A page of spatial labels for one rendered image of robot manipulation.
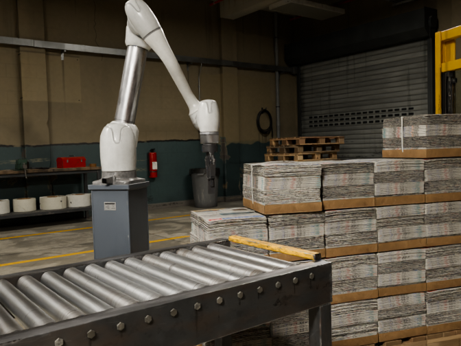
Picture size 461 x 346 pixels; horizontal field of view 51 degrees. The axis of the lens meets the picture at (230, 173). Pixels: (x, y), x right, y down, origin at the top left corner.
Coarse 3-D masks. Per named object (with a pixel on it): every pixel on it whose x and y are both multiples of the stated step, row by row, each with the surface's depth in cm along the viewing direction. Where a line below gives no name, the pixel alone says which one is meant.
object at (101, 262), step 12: (216, 240) 182; (228, 240) 183; (144, 252) 165; (156, 252) 165; (72, 264) 150; (84, 264) 150; (96, 264) 152; (0, 276) 138; (12, 276) 138; (36, 276) 141
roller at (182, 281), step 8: (128, 264) 154; (136, 264) 151; (144, 264) 148; (152, 264) 148; (144, 272) 145; (152, 272) 142; (160, 272) 139; (168, 272) 138; (168, 280) 134; (176, 280) 131; (184, 280) 129; (192, 280) 128; (184, 288) 127; (192, 288) 125
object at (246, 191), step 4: (244, 164) 254; (248, 164) 247; (260, 164) 244; (244, 168) 255; (248, 168) 247; (244, 172) 256; (248, 172) 247; (248, 176) 248; (244, 180) 256; (248, 180) 247; (244, 184) 256; (248, 184) 248; (244, 188) 255; (248, 188) 246; (244, 192) 254; (248, 192) 247; (244, 196) 256; (248, 196) 248
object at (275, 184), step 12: (264, 168) 221; (276, 168) 223; (288, 168) 224; (300, 168) 226; (312, 168) 227; (264, 180) 222; (276, 180) 223; (288, 180) 225; (300, 180) 226; (312, 180) 228; (264, 192) 222; (276, 192) 224; (288, 192) 225; (300, 192) 227; (312, 192) 228; (264, 204) 223; (276, 204) 224
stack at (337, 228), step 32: (192, 224) 248; (224, 224) 217; (256, 224) 222; (288, 224) 227; (320, 224) 233; (352, 224) 237; (384, 224) 243; (416, 224) 249; (352, 256) 237; (384, 256) 244; (416, 256) 249; (352, 288) 238; (288, 320) 229; (352, 320) 239; (384, 320) 245; (416, 320) 251
